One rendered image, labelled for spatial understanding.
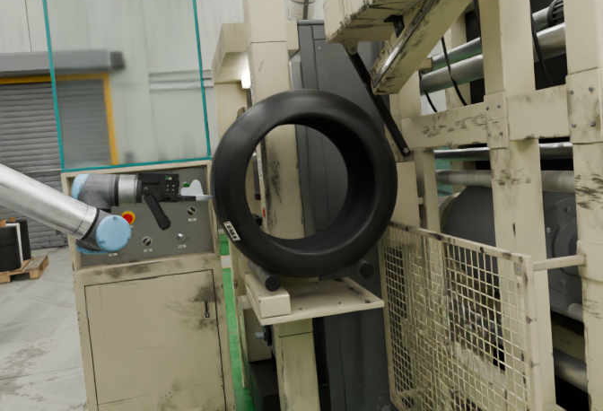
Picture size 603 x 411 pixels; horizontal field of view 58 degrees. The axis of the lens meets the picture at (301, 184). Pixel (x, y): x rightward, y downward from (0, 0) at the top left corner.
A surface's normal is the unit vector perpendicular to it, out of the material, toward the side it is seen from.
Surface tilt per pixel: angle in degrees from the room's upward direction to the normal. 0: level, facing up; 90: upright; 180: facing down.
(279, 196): 90
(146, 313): 90
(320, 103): 80
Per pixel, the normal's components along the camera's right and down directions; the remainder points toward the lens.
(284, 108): 0.15, -0.14
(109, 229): 0.66, -0.02
